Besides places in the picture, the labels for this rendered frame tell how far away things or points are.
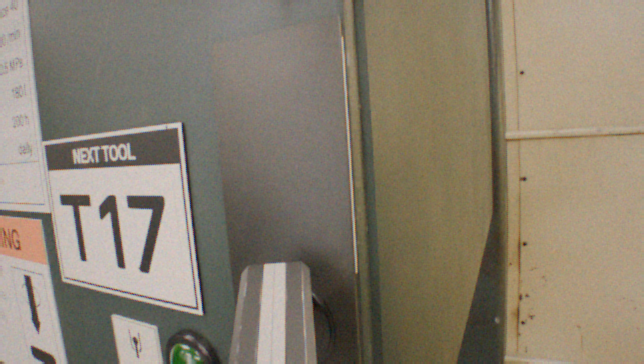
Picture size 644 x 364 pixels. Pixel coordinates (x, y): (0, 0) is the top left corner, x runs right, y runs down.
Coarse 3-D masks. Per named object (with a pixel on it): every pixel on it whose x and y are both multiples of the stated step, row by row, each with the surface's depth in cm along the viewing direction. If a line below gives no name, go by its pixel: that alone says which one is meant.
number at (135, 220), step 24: (96, 192) 16; (120, 192) 15; (144, 192) 14; (168, 192) 13; (96, 216) 16; (120, 216) 15; (144, 216) 14; (168, 216) 14; (96, 240) 16; (120, 240) 15; (144, 240) 14; (168, 240) 14; (120, 264) 15; (144, 264) 15; (168, 264) 14; (168, 288) 14
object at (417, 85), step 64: (64, 0) 15; (128, 0) 13; (192, 0) 12; (256, 0) 11; (320, 0) 10; (384, 0) 11; (448, 0) 23; (64, 64) 16; (128, 64) 14; (192, 64) 12; (384, 64) 11; (448, 64) 22; (64, 128) 16; (128, 128) 14; (192, 128) 13; (384, 128) 11; (448, 128) 21; (192, 192) 13; (384, 192) 11; (448, 192) 21; (384, 256) 11; (448, 256) 21; (64, 320) 19; (192, 320) 14; (384, 320) 11; (448, 320) 21
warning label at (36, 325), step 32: (0, 224) 21; (32, 224) 19; (0, 256) 21; (32, 256) 19; (0, 288) 22; (32, 288) 20; (0, 320) 23; (32, 320) 21; (0, 352) 24; (32, 352) 21; (64, 352) 19
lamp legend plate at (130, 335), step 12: (120, 324) 16; (132, 324) 16; (144, 324) 15; (120, 336) 16; (132, 336) 16; (144, 336) 15; (156, 336) 15; (120, 348) 16; (132, 348) 16; (144, 348) 16; (156, 348) 15; (120, 360) 17; (132, 360) 16; (144, 360) 16; (156, 360) 15
